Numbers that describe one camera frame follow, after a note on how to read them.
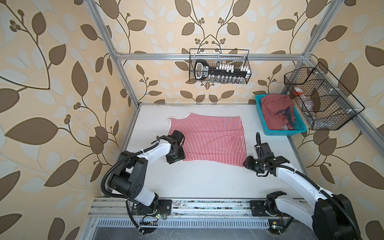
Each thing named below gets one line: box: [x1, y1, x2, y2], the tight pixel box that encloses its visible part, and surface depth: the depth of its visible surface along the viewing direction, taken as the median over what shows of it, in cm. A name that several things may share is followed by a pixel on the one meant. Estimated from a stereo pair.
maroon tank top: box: [261, 93, 295, 130], surface depth 108 cm
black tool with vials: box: [194, 60, 251, 84], surface depth 85 cm
